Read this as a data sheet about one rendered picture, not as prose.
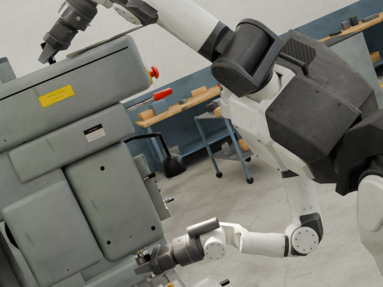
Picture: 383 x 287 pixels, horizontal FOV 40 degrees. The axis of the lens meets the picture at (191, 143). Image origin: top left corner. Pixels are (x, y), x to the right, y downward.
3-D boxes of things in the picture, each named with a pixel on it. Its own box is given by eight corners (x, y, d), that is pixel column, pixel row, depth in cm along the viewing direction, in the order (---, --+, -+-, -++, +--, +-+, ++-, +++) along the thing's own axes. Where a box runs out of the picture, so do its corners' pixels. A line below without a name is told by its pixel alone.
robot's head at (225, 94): (253, 115, 149) (232, 103, 154) (254, 85, 142) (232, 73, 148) (236, 125, 145) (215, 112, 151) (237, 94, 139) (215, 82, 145)
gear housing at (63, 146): (125, 127, 166) (112, 98, 164) (137, 134, 143) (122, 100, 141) (25, 171, 160) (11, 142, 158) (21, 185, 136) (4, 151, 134)
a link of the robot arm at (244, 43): (228, 5, 120) (276, 40, 121) (216, 21, 128) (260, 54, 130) (204, 42, 116) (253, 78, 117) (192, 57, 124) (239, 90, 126)
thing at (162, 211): (168, 213, 162) (142, 153, 158) (171, 216, 159) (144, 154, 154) (157, 219, 162) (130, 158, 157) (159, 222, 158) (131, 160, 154)
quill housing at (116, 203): (155, 221, 170) (115, 132, 164) (169, 238, 150) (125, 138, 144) (102, 247, 167) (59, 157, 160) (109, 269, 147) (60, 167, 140)
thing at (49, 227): (97, 237, 168) (63, 165, 163) (105, 261, 144) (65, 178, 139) (41, 264, 164) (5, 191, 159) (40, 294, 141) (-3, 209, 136)
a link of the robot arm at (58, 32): (64, 56, 140) (89, 20, 138) (34, 34, 139) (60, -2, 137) (74, 54, 153) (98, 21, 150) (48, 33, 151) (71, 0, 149)
